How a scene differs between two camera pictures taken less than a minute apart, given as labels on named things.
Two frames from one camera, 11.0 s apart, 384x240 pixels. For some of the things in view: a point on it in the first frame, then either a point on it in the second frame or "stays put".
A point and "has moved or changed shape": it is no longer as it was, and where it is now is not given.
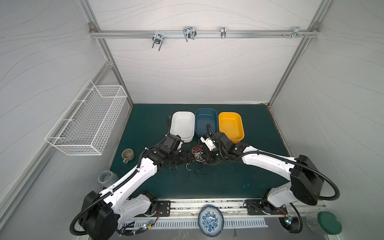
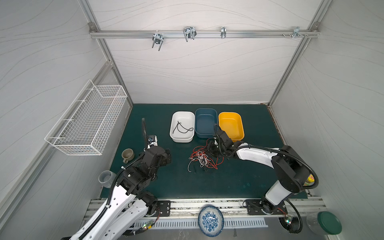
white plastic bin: [182, 124] stays put
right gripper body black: [215, 151] stays put
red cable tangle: [199, 146] has moved or changed shape
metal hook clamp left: [157, 38] stays put
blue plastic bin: [203, 116] stays put
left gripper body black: [179, 157] -> [163, 162]
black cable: [200, 170] -> [190, 129]
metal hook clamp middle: [189, 32] stays put
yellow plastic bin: [231, 123] stays put
